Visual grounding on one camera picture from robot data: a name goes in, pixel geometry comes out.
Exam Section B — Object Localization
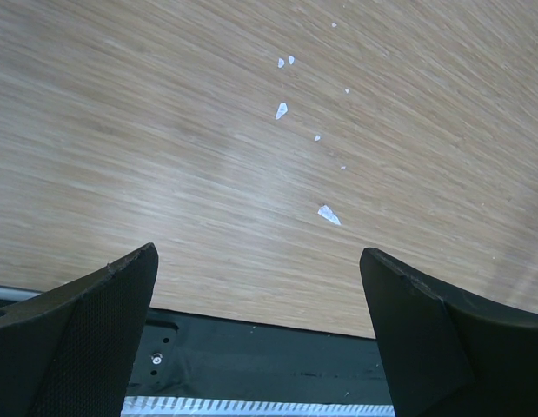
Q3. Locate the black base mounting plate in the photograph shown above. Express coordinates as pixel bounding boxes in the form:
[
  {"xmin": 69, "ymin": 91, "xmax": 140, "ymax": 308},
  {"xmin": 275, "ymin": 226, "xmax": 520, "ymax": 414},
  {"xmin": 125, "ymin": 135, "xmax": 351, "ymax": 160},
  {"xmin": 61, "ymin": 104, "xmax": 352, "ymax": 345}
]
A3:
[{"xmin": 127, "ymin": 308, "xmax": 391, "ymax": 405}]

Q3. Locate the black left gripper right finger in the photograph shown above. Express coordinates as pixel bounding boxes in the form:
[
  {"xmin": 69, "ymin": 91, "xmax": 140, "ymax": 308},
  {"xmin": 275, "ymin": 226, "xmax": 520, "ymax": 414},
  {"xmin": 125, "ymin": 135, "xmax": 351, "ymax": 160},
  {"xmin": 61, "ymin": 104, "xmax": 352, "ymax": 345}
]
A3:
[{"xmin": 360, "ymin": 248, "xmax": 538, "ymax": 416}]

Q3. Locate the white slotted cable duct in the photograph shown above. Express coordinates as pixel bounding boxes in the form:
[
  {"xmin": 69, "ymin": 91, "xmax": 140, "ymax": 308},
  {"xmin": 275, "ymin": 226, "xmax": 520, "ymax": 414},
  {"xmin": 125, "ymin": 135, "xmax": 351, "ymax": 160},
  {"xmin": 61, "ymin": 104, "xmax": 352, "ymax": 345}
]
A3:
[{"xmin": 121, "ymin": 396, "xmax": 395, "ymax": 416}]

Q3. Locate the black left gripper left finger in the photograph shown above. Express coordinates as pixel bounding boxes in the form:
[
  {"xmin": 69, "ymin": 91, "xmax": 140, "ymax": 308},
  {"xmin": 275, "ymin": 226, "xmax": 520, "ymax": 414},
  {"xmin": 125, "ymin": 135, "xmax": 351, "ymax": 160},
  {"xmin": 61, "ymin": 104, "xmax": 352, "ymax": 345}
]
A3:
[{"xmin": 0, "ymin": 243, "xmax": 158, "ymax": 416}]

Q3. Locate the aluminium frame rail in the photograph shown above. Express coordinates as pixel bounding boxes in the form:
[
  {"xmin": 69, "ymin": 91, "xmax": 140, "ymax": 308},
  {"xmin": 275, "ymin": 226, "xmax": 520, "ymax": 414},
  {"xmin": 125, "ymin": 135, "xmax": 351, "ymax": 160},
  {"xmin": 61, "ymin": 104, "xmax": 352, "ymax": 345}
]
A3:
[{"xmin": 0, "ymin": 286, "xmax": 40, "ymax": 303}]

